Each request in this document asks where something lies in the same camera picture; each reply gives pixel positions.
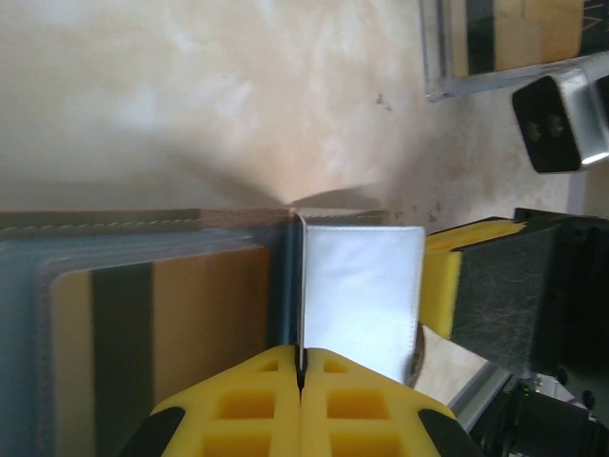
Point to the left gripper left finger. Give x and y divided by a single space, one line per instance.
247 409

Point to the gold card with black stripe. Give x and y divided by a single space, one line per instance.
204 309

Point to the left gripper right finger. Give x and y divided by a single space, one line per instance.
361 414

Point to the clear acrylic card box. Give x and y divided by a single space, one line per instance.
438 57

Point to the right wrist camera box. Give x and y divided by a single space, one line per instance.
547 128

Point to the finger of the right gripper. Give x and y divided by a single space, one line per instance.
499 295
476 233

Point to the wide aluminium mounting rail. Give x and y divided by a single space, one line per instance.
480 395

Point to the grey leather card holder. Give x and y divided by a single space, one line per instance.
361 295

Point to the gold card stack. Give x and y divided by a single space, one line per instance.
533 33

